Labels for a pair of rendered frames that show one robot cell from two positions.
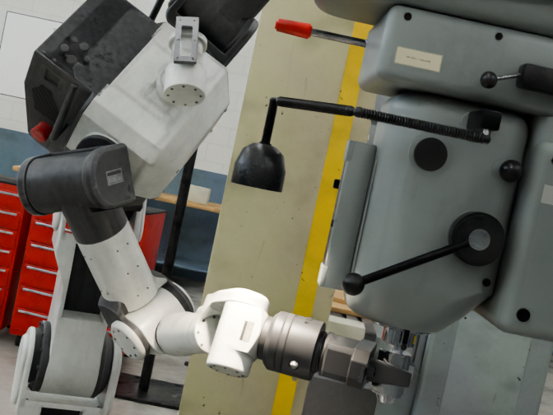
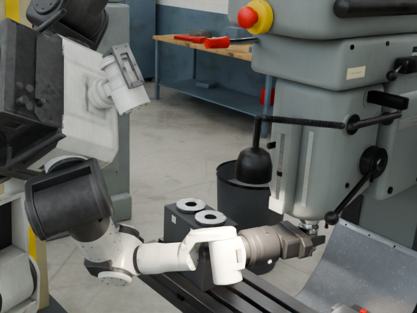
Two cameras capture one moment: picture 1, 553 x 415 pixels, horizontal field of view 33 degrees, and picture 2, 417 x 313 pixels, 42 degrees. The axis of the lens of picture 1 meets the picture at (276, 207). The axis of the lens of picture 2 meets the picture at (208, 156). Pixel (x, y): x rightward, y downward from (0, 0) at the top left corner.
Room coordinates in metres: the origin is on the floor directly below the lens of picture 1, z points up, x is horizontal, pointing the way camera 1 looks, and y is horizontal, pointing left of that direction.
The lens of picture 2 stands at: (0.61, 0.73, 1.85)
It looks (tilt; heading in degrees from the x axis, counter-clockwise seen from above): 20 degrees down; 320
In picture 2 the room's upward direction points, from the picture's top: 3 degrees clockwise
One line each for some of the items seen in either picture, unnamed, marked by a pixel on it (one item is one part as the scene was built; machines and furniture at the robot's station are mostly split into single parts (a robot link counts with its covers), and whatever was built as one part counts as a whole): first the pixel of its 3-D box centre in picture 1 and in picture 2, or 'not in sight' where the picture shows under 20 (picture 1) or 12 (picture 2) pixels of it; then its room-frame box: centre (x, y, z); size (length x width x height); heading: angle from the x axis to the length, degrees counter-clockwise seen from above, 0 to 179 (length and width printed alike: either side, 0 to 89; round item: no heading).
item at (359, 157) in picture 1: (346, 215); (285, 165); (1.34, -0.10, 1.44); 0.04 x 0.04 x 0.21; 2
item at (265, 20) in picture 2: not in sight; (257, 17); (1.33, 0.02, 1.76); 0.06 x 0.02 x 0.06; 2
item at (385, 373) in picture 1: (388, 375); (315, 241); (1.31, -0.20, 1.24); 0.06 x 0.02 x 0.03; 79
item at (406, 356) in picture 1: (395, 354); (308, 226); (1.34, -0.21, 1.26); 0.05 x 0.05 x 0.01
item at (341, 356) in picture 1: (329, 356); (276, 243); (1.36, -0.12, 1.24); 0.13 x 0.12 x 0.10; 169
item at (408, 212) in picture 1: (429, 214); (319, 145); (1.34, -0.21, 1.47); 0.21 x 0.19 x 0.32; 2
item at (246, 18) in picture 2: not in sight; (248, 17); (1.33, 0.04, 1.76); 0.04 x 0.03 x 0.04; 2
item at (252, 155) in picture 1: (261, 165); (254, 162); (1.30, 0.03, 1.49); 0.07 x 0.07 x 0.06
